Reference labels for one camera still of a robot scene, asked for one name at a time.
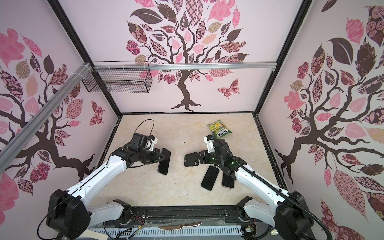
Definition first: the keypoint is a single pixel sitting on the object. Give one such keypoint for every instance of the black phone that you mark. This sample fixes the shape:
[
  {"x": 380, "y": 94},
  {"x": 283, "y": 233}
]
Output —
[
  {"x": 210, "y": 177},
  {"x": 228, "y": 182}
]

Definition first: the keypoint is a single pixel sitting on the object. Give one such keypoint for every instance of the white peeler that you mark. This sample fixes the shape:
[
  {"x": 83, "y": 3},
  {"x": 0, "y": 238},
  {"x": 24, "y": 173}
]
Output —
[{"x": 274, "y": 232}]

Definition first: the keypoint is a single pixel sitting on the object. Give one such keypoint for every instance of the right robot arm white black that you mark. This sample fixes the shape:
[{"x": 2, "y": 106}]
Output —
[{"x": 264, "y": 189}]

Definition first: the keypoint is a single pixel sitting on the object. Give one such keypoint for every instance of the white slotted cable duct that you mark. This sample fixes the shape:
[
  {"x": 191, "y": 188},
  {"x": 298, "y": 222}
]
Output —
[{"x": 159, "y": 234}]

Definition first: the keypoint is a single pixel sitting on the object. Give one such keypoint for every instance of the black phone middle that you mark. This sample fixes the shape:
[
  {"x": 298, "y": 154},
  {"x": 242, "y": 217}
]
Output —
[{"x": 210, "y": 177}]

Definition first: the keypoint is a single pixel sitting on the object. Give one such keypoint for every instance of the green snack packet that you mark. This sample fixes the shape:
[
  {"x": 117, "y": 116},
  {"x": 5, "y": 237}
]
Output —
[{"x": 219, "y": 129}]

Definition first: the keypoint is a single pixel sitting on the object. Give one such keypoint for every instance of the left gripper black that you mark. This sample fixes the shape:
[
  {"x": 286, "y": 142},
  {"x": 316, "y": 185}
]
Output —
[{"x": 156, "y": 159}]

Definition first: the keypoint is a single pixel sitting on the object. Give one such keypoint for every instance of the aluminium rail left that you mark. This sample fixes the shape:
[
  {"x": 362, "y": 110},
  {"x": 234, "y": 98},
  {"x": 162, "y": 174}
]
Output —
[{"x": 12, "y": 149}]

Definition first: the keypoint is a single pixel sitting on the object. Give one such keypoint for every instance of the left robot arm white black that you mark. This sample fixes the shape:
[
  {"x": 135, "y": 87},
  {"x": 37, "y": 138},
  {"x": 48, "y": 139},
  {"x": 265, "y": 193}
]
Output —
[{"x": 90, "y": 186}]

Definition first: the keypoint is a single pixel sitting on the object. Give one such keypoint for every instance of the dark blue phone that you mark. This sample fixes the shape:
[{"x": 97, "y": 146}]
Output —
[{"x": 163, "y": 167}]

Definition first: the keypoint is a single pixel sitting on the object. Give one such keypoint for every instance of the black phone right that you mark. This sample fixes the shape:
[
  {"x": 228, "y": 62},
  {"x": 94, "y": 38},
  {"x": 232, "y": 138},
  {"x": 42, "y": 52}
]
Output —
[{"x": 228, "y": 182}]

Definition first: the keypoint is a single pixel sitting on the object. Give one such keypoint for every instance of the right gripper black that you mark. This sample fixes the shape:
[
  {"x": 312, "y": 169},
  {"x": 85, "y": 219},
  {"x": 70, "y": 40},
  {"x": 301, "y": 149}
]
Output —
[{"x": 204, "y": 158}]

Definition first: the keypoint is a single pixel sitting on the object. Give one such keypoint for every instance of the black phone case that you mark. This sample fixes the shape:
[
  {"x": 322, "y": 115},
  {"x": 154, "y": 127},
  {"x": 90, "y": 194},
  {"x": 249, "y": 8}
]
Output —
[{"x": 191, "y": 160}]

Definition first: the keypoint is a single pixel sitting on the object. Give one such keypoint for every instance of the black wire basket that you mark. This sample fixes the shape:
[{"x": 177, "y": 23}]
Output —
[{"x": 119, "y": 77}]

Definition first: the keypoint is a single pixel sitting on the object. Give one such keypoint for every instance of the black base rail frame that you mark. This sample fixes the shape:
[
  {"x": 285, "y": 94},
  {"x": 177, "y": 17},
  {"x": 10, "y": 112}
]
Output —
[{"x": 230, "y": 214}]

